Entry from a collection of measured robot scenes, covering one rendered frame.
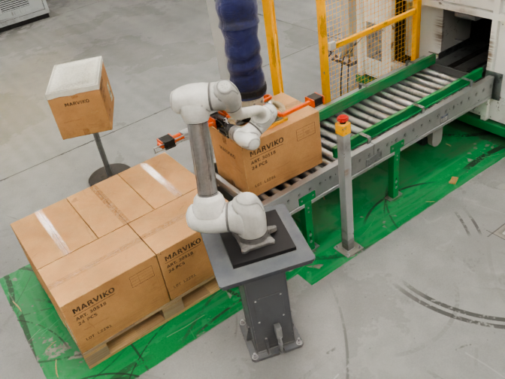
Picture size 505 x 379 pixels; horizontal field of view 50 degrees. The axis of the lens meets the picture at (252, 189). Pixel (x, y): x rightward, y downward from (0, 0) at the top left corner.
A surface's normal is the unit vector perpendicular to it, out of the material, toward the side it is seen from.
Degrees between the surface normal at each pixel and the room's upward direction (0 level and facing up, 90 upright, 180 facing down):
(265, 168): 90
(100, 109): 90
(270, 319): 90
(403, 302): 0
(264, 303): 90
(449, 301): 0
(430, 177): 0
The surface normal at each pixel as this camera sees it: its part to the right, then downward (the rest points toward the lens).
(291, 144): 0.55, 0.43
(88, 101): 0.18, 0.56
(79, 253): -0.14, -0.80
